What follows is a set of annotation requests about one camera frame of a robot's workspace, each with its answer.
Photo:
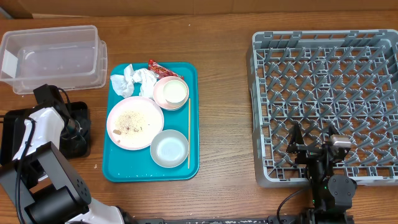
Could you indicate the grey bowl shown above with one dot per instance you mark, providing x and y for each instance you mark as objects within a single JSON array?
[{"x": 169, "y": 148}]

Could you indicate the white tissue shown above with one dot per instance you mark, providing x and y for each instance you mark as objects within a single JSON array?
[{"x": 123, "y": 85}]

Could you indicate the food scraps rice pile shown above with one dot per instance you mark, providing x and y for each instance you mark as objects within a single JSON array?
[{"x": 130, "y": 124}]

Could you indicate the teal serving tray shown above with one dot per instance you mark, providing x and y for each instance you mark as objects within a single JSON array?
[{"x": 120, "y": 165}]

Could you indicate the wooden chopstick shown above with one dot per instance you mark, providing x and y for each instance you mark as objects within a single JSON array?
[{"x": 189, "y": 132}]

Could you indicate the grey dishwasher rack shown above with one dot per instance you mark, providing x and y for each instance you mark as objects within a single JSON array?
[{"x": 321, "y": 78}]

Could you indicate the black rectangular tray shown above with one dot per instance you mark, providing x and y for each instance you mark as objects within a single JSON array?
[{"x": 79, "y": 146}]

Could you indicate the clear plastic storage bin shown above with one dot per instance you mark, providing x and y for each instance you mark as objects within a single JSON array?
[{"x": 72, "y": 58}]

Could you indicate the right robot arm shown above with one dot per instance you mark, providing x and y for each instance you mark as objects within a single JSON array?
[{"x": 332, "y": 193}]

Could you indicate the large pink plate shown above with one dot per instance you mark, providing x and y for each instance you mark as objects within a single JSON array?
[{"x": 155, "y": 121}]

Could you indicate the white cup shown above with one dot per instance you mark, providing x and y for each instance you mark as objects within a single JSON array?
[{"x": 175, "y": 92}]

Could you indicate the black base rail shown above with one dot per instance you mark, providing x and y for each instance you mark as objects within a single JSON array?
[{"x": 285, "y": 219}]

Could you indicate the cardboard backdrop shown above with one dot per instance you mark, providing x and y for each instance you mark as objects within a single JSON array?
[{"x": 23, "y": 9}]

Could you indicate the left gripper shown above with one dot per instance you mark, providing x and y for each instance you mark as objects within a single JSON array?
[{"x": 74, "y": 145}]

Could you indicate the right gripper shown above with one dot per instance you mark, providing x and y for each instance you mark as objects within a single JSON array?
[{"x": 307, "y": 151}]

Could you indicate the red snack wrapper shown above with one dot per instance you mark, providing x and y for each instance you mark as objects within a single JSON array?
[{"x": 160, "y": 71}]

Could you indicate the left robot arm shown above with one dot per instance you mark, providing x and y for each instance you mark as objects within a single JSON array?
[{"x": 42, "y": 184}]

